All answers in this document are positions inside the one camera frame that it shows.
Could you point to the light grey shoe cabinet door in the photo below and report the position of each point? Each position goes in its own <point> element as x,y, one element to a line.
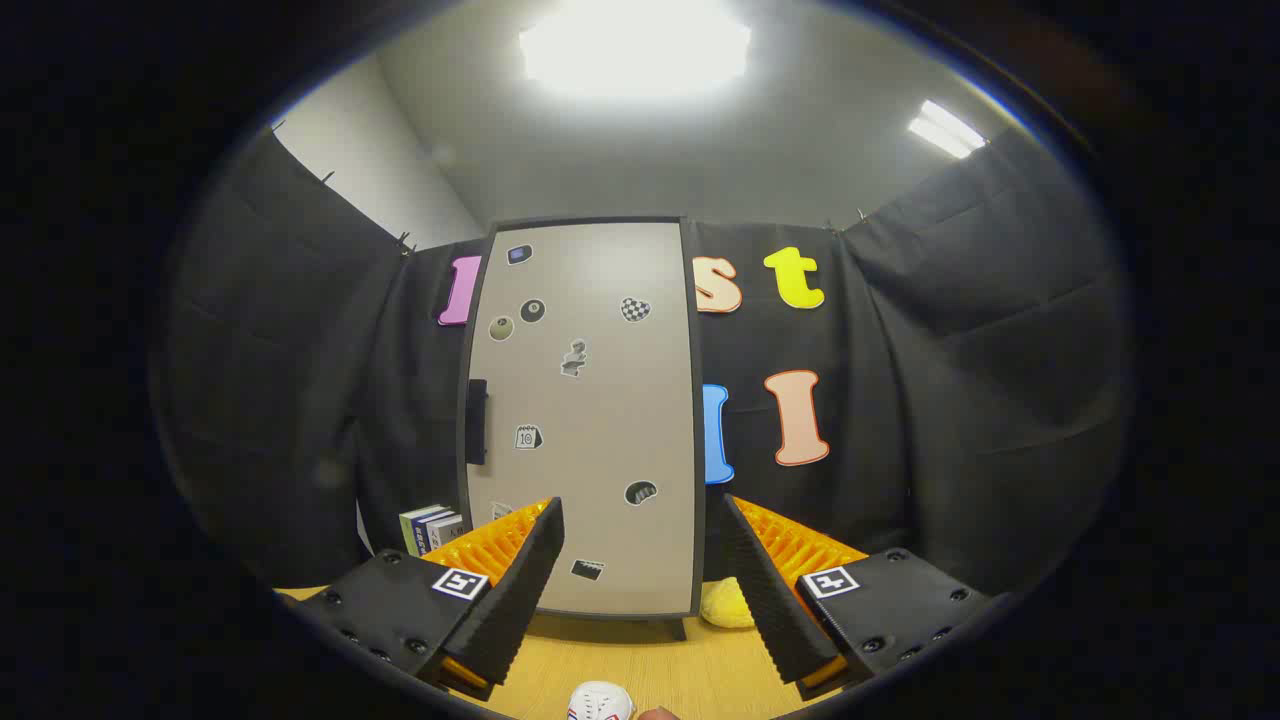
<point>600,450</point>

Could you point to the white canvas shoe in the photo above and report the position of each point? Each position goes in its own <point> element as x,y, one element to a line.
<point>600,703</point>

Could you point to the green spine book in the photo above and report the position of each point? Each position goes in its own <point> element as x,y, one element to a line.
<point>407,535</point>

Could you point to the dark grey shoe cabinet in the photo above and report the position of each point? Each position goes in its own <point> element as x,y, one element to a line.
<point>678,628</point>

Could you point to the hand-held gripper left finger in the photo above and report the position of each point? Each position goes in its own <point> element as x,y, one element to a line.
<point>520,600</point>

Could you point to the black backdrop cloth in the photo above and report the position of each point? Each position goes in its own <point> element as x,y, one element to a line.
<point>280,380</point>

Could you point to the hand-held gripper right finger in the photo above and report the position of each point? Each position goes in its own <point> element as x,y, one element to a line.
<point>765,600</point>

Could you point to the yellow soft object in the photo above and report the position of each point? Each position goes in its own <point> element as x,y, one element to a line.
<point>725,605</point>

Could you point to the dark blue spine book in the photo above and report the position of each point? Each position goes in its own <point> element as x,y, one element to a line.
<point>420,535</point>

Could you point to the large ceiling light panel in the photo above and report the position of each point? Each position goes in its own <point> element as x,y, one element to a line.
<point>635,45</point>

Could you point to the white spine book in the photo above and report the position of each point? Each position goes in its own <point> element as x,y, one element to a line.
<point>447,528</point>

